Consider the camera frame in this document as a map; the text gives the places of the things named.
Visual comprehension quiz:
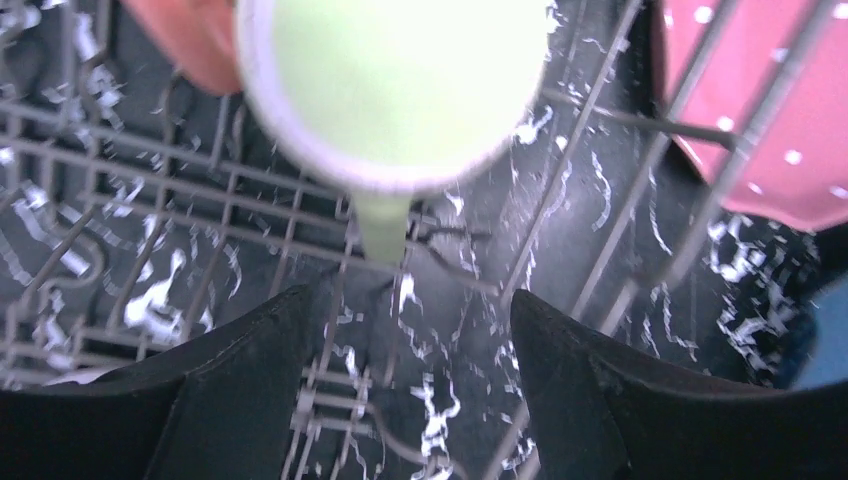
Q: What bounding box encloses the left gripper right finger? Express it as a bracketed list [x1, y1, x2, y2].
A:
[510, 290, 847, 479]

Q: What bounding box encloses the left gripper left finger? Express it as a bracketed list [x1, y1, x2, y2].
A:
[1, 286, 313, 479]

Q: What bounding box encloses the blue leaf-shaped plate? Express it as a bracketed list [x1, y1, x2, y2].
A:
[774, 274, 847, 390]

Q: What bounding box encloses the light green mug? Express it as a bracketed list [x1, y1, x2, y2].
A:
[234, 1, 548, 265]

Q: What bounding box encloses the pink small cup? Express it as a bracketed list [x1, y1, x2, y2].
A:
[121, 0, 241, 96]

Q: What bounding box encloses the pink dotted plate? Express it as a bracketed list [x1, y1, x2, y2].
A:
[659, 0, 848, 233]

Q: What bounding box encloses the grey wire dish rack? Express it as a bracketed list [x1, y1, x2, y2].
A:
[1, 1, 846, 479]

